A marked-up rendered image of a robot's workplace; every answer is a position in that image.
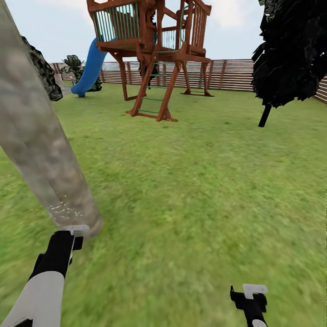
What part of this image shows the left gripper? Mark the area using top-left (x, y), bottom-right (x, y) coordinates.
top-left (73, 237), bottom-right (84, 250)

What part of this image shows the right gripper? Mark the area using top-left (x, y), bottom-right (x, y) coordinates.
top-left (230, 286), bottom-right (267, 315)

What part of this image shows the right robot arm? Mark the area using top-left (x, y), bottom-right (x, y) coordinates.
top-left (230, 284), bottom-right (268, 327)

